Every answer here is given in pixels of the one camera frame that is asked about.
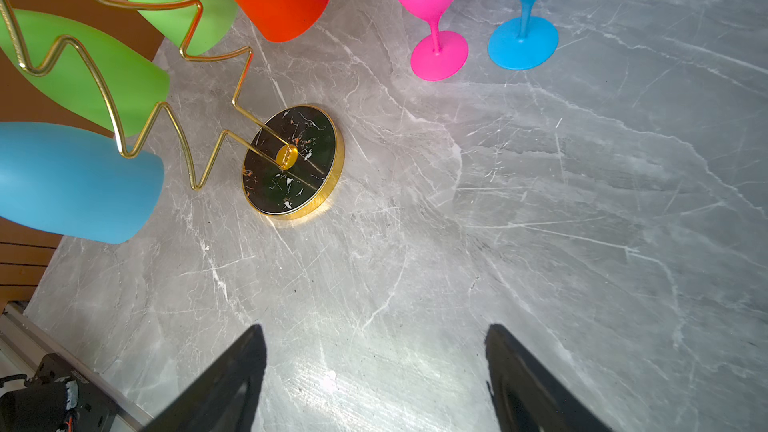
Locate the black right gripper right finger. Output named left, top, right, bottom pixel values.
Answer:
left=485, top=324, right=610, bottom=431

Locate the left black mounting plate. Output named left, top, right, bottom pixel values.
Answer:
left=1, top=353, right=117, bottom=431

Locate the gold wine glass rack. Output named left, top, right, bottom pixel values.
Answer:
left=0, top=0, right=347, bottom=221

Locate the blue wine glass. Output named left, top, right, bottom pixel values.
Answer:
left=1, top=122, right=164, bottom=244
left=488, top=0, right=559, bottom=71

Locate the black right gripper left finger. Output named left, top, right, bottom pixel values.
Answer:
left=143, top=324, right=267, bottom=432

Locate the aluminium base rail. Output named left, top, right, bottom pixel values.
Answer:
left=1, top=302, right=153, bottom=431

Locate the blue wine glass front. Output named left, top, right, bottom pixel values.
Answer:
left=1, top=122, right=164, bottom=244

